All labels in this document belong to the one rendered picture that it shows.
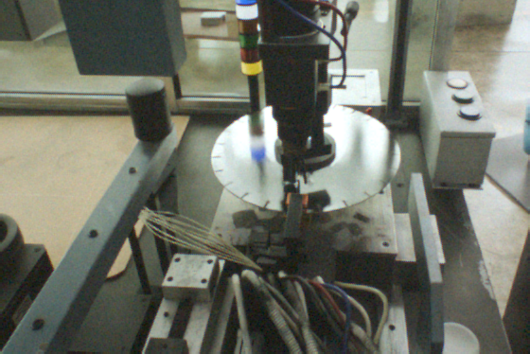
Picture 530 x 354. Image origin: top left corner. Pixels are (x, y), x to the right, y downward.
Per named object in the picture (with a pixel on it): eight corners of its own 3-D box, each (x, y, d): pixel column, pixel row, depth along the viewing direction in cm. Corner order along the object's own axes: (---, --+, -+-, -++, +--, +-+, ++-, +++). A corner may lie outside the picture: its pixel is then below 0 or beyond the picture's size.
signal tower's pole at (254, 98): (255, 148, 124) (247, 68, 112) (263, 149, 123) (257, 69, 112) (253, 153, 122) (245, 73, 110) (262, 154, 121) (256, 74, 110)
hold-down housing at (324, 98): (306, 99, 78) (303, -30, 67) (335, 102, 76) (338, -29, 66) (297, 117, 73) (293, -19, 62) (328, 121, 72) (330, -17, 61)
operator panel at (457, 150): (417, 121, 132) (423, 70, 124) (459, 122, 131) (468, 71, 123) (432, 188, 108) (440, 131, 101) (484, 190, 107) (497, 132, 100)
